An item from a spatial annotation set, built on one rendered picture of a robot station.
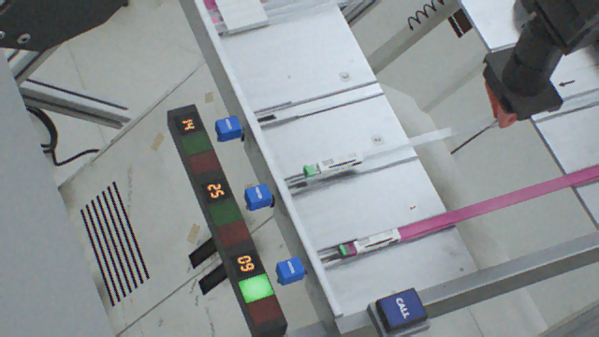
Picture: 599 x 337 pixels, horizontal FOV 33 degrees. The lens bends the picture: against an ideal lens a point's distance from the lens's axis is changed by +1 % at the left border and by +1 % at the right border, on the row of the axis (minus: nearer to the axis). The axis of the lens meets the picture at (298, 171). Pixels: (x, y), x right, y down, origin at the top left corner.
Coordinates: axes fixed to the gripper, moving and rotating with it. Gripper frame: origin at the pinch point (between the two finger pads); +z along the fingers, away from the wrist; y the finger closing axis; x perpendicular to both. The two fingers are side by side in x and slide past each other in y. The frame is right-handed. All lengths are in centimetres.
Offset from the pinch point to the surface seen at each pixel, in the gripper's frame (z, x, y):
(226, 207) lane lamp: 2.3, 39.9, -0.1
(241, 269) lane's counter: 2.3, 41.1, -8.8
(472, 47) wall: 151, -94, 107
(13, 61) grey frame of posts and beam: 28, 58, 49
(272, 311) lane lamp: 2.2, 39.4, -15.4
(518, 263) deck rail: 0.0, 8.5, -20.1
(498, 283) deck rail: 1.1, 11.7, -21.3
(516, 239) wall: 165, -81, 42
